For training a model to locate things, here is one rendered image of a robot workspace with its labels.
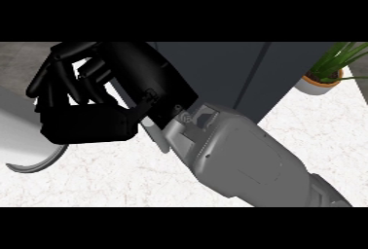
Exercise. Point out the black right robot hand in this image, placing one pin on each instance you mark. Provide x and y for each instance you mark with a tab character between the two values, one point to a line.
143	78

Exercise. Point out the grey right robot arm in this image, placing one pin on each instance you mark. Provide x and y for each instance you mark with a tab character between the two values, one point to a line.
248	155

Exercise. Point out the dark grey cabinet door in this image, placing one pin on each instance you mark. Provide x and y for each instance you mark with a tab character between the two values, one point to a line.
215	71
282	71

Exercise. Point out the pale grey round basin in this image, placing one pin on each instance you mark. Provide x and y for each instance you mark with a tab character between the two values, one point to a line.
19	136

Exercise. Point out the green plant in white pot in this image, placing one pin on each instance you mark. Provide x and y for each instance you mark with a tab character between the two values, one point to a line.
319	85

